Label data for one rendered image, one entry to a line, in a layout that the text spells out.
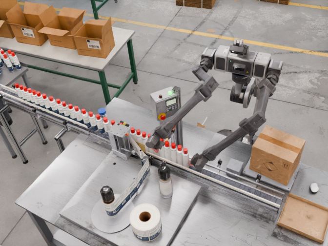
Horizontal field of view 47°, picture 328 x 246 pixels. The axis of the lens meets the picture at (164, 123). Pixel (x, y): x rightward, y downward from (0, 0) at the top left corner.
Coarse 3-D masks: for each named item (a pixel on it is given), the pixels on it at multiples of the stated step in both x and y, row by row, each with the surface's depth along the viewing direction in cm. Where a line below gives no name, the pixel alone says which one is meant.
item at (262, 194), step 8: (104, 136) 315; (144, 152) 299; (160, 160) 292; (192, 168) 285; (200, 176) 279; (216, 176) 278; (232, 184) 272; (240, 184) 272; (240, 192) 267; (256, 192) 266; (256, 200) 262; (272, 200) 260; (280, 200) 260
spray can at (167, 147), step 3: (165, 141) 279; (165, 144) 278; (168, 144) 278; (165, 147) 279; (168, 147) 279; (165, 150) 281; (168, 150) 281; (165, 153) 284; (168, 153) 283; (165, 156) 287; (168, 156) 286; (168, 159) 288
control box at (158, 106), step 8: (168, 88) 261; (152, 96) 256; (168, 96) 255; (176, 96) 256; (152, 104) 262; (160, 104) 255; (152, 112) 270; (160, 112) 260; (168, 112) 264; (160, 120) 265
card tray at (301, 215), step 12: (288, 204) 263; (300, 204) 262; (312, 204) 260; (288, 216) 256; (300, 216) 255; (312, 216) 255; (324, 216) 254; (288, 228) 249; (300, 228) 249; (312, 228) 249; (324, 228) 248
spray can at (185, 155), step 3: (183, 150) 272; (186, 150) 271; (183, 153) 274; (186, 153) 273; (183, 156) 275; (186, 156) 274; (183, 159) 277; (186, 159) 276; (183, 162) 280; (186, 162) 278; (183, 165) 283; (186, 165) 281
